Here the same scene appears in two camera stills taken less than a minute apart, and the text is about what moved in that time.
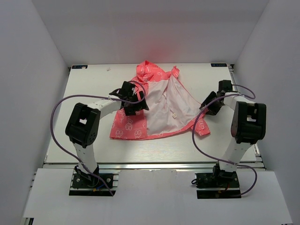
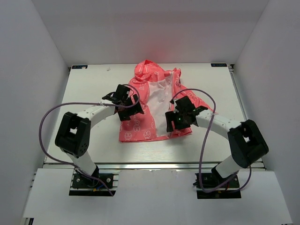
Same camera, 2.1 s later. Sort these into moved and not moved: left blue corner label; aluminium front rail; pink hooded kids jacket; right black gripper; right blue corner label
Moved: pink hooded kids jacket; right black gripper
Not moved: right blue corner label; left blue corner label; aluminium front rail
